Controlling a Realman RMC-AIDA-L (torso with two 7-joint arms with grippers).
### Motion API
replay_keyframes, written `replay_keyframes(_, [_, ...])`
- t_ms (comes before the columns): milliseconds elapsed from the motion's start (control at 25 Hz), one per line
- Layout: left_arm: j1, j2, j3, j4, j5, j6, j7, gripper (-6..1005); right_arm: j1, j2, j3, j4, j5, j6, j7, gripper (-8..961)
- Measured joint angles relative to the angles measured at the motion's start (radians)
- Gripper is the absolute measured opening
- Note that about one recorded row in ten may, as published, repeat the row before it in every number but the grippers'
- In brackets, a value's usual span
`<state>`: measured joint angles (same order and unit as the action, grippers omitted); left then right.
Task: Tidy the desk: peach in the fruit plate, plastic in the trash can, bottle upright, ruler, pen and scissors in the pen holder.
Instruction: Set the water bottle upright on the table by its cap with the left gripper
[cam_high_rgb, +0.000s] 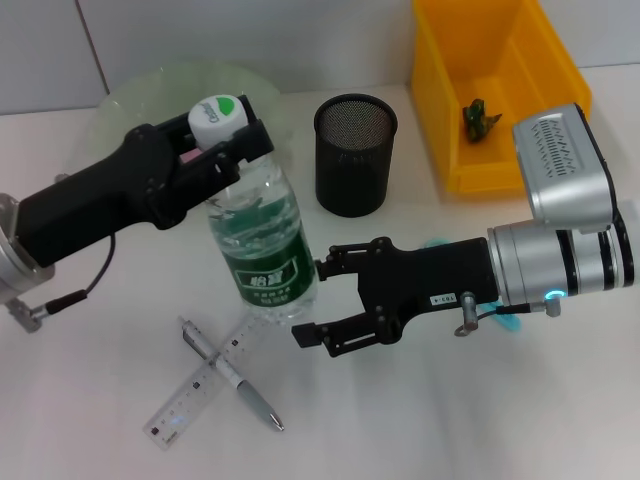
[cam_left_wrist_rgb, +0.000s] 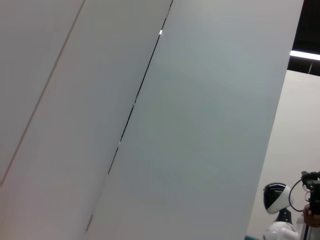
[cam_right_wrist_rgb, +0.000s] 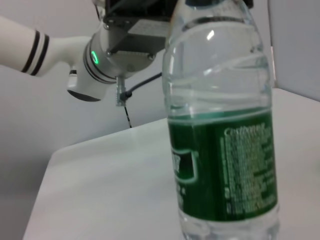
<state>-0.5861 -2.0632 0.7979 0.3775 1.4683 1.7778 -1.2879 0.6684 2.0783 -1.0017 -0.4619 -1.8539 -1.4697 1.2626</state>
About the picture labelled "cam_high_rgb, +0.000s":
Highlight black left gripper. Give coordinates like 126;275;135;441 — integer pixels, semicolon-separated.
17;94;275;269

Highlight yellow plastic bin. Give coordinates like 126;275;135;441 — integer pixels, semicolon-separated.
410;0;594;195

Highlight clear bottle with green label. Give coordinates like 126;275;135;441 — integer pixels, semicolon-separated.
188;94;320;327

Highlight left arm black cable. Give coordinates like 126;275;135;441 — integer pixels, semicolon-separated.
7;232;117;334

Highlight blue scissors with cover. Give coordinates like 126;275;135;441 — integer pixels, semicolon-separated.
424;237;524;334

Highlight black mesh pen holder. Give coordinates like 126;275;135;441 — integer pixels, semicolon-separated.
313;93;399;219

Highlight transparent plastic ruler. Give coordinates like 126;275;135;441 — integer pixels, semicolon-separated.
143;317;266;450

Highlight grey white pen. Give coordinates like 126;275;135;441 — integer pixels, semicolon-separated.
179;314;286;434

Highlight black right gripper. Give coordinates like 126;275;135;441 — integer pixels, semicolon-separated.
291;235;501;359

